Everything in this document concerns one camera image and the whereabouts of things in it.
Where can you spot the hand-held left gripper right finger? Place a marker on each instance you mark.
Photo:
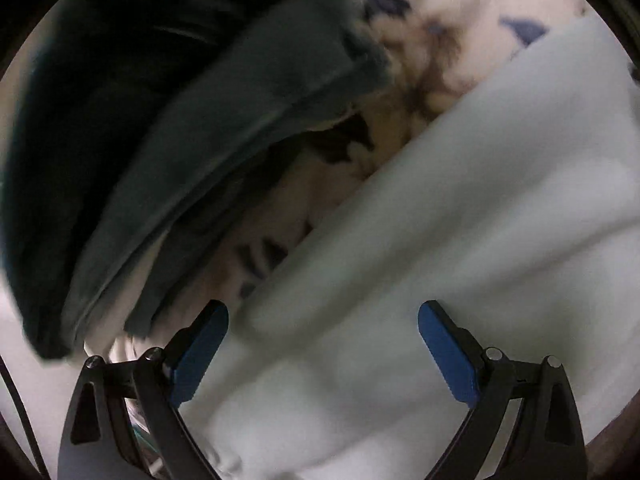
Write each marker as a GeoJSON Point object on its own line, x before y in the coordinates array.
{"type": "Point", "coordinates": [447, 355]}

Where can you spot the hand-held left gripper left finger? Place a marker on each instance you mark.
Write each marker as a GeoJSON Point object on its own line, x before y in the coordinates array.
{"type": "Point", "coordinates": [200, 350]}

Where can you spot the light grey fleece pants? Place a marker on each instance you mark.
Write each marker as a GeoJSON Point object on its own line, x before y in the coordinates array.
{"type": "Point", "coordinates": [425, 210]}

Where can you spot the dark teal garment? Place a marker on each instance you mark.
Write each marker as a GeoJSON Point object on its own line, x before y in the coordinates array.
{"type": "Point", "coordinates": [150, 160]}

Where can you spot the floral printed blanket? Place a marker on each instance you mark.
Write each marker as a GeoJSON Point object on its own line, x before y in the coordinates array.
{"type": "Point", "coordinates": [450, 50]}

